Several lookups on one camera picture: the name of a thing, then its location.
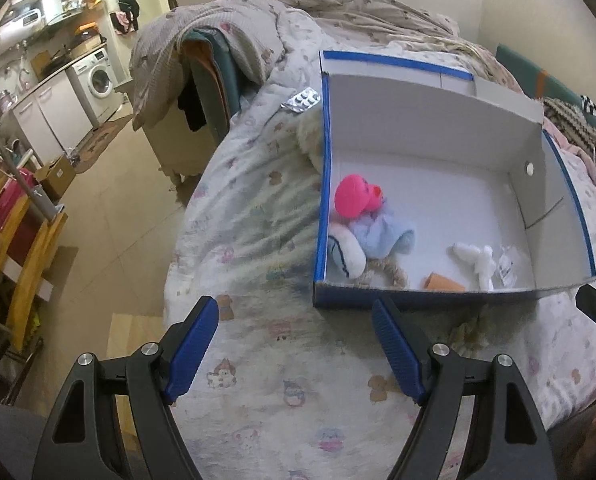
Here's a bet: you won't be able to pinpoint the light blue soft cloth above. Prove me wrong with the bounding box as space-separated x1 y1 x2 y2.
349 207 416 259

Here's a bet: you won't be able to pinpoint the beige crumpled blanket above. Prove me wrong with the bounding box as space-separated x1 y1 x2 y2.
130 0 505 128

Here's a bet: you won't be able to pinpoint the blue white cardboard box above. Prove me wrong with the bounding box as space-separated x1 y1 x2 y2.
313 50 596 310

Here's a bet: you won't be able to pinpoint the white patterned bed quilt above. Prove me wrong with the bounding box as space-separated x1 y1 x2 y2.
162 8 596 480

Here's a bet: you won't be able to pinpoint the white fluffy soft toy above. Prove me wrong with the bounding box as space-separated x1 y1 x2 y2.
452 243 496 292

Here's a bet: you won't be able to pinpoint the silver pill blister pack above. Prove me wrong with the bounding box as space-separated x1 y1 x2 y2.
281 87 322 114

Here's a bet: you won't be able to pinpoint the clothes hanging on wall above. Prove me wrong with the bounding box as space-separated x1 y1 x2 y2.
109 0 140 36

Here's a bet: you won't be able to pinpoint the white blue plush toy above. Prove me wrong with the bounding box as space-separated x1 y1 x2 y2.
327 222 366 280

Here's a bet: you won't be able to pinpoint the white water heater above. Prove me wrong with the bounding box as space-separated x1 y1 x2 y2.
0 8 45 55

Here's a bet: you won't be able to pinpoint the pink rubber duck toy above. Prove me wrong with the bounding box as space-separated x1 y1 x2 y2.
334 174 383 219

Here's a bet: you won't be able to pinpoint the cream fuzzy soft item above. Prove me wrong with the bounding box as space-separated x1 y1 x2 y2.
297 105 323 174

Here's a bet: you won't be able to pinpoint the yellow wooden stair frame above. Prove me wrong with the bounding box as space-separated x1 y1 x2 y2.
0 168 68 352

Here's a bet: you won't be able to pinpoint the white washing machine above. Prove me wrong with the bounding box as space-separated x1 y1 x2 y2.
66 47 123 129

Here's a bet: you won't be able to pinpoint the black white striped cloth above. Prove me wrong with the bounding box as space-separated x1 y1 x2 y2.
543 98 596 177

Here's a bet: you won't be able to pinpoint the small white paper tag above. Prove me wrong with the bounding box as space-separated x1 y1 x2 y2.
498 246 520 288

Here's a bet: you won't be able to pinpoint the brown door mat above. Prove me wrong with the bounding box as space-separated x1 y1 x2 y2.
70 116 132 174

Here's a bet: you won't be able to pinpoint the white kitchen cabinet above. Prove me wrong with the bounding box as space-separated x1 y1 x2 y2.
12 70 92 164

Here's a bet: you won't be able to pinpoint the pink beige lace scrunchie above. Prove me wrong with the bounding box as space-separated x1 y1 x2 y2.
354 256 409 289

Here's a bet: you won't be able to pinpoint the teal orange folded clothes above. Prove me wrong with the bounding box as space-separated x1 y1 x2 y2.
177 28 246 144

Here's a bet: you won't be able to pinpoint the brown cardboard box on floor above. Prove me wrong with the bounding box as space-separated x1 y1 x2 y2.
34 156 76 202

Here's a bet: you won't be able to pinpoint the teal orange cushion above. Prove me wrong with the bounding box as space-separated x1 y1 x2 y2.
496 44 596 128

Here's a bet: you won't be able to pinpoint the orange soft piece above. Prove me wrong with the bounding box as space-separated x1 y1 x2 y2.
424 272 466 292

